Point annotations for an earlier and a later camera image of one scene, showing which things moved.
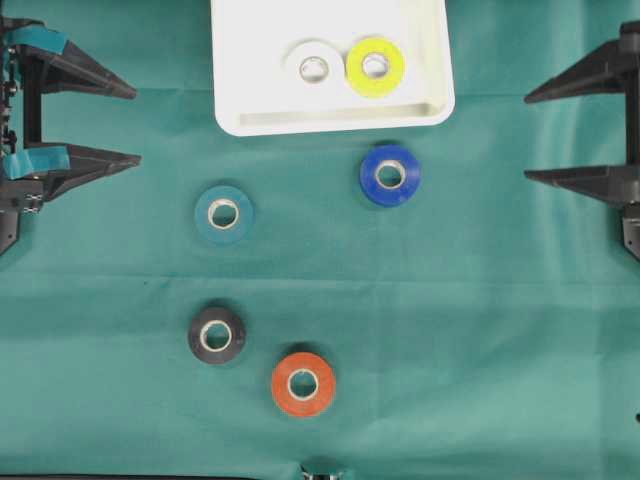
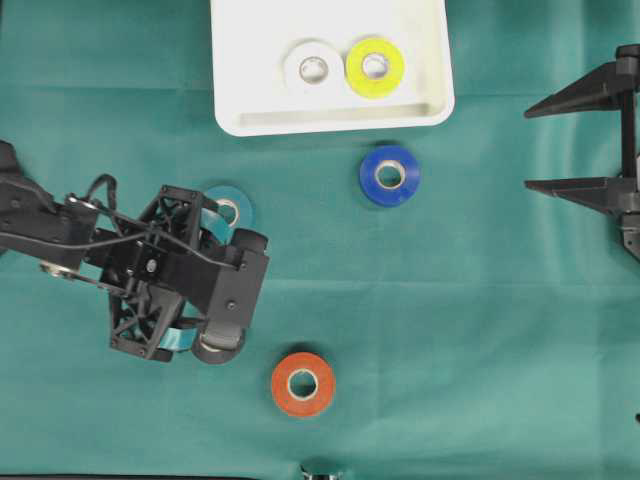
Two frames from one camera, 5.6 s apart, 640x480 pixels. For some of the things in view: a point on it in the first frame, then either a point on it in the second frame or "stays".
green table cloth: x=324 y=306 stays
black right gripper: x=627 y=174 -> x=602 y=89
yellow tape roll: x=379 y=86 stays
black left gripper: x=23 y=186 -> x=147 y=270
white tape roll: x=298 y=51 stays
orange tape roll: x=312 y=403 stays
